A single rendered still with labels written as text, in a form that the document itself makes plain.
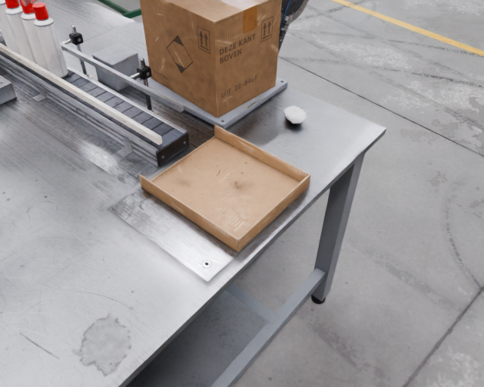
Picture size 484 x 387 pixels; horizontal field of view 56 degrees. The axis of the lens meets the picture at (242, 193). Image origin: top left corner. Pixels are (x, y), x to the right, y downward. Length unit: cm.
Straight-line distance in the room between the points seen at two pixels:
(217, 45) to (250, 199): 38
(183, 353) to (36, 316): 68
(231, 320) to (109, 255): 69
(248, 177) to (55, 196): 45
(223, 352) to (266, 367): 27
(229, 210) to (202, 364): 62
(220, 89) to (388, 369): 115
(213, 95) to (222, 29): 18
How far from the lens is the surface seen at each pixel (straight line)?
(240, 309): 159
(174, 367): 150
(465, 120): 305
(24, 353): 90
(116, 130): 122
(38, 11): 139
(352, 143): 125
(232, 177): 110
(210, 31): 115
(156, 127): 119
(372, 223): 221
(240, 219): 100
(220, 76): 120
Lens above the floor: 157
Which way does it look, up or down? 44 degrees down
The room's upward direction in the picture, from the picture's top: 1 degrees clockwise
